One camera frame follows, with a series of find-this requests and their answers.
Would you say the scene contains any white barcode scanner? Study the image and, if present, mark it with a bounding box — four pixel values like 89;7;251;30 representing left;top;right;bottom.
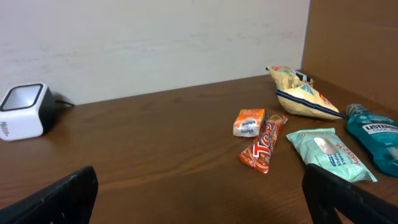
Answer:
1;83;57;141

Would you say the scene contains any large beige snack bag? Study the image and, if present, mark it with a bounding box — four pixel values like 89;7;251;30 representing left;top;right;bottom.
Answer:
266;66;346;120

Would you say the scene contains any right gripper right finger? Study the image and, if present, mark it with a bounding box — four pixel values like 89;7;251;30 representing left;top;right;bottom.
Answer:
302;164;397;224

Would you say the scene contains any teal blue snack packet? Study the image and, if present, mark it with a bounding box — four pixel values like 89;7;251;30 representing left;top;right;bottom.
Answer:
346;103;397;177

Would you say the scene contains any black scanner cable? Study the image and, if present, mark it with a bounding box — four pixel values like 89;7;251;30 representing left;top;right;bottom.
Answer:
55;99;76;108

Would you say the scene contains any small orange snack box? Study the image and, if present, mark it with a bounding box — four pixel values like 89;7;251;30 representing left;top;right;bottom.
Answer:
233;109;266;138

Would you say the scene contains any teal wet wipes pack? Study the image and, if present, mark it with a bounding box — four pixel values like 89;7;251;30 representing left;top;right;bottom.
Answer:
286;128;377;183

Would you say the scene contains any red brown candy bar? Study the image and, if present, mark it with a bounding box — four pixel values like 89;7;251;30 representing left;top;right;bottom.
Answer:
239;113;288;174

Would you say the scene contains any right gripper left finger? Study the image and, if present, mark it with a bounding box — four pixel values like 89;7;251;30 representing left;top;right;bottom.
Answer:
1;166;98;223

